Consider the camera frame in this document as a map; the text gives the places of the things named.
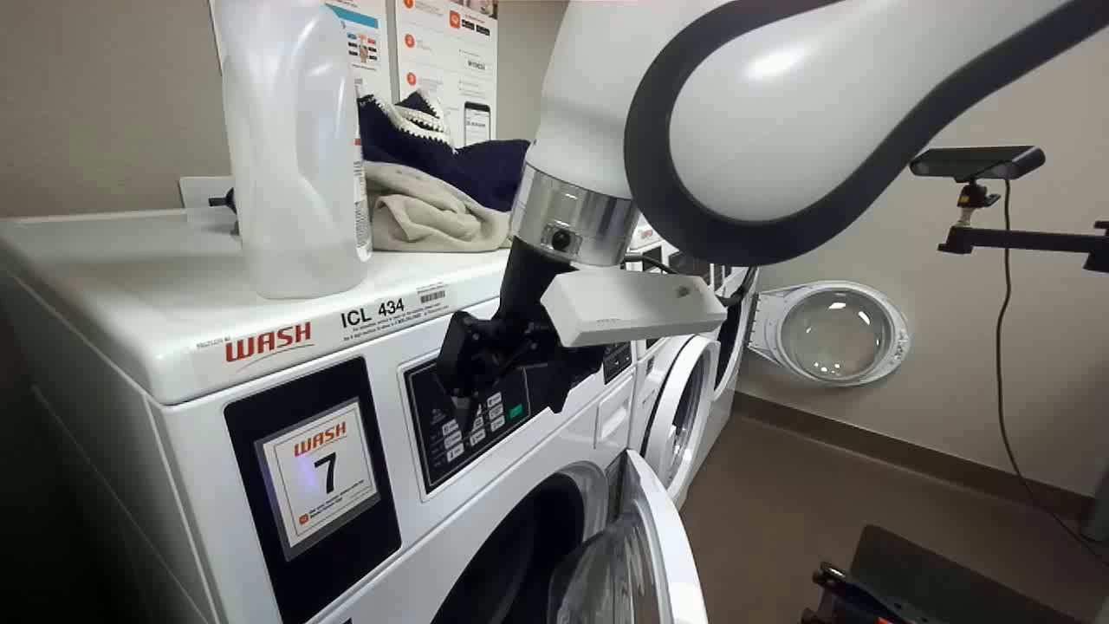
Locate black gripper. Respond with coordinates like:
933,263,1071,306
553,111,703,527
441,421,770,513
438,240,604,411

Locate white round washer door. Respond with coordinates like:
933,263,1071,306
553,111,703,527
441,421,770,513
545,450,710,624

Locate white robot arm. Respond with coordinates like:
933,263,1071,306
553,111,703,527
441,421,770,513
438,0,1109,409

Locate white middle washing machine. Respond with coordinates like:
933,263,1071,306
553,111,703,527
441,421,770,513
631,247,754,502

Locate white washing machine seven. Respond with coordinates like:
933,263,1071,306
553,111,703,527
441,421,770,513
0,212,631,624

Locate beige folded towel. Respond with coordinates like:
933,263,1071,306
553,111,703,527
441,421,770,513
363,163,508,254

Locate navy blue knitted garment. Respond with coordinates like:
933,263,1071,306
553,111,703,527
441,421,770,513
357,93,529,212

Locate translucent detergent bottle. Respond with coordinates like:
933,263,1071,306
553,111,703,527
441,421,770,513
211,0,363,297

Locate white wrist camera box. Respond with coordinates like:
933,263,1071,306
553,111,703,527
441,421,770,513
541,267,729,346

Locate wall instruction posters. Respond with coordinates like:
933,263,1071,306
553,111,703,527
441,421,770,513
325,0,498,144

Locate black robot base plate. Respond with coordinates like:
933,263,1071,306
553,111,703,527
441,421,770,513
798,524,1081,624

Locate black camera on stand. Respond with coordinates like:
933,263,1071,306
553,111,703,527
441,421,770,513
909,144,1109,273

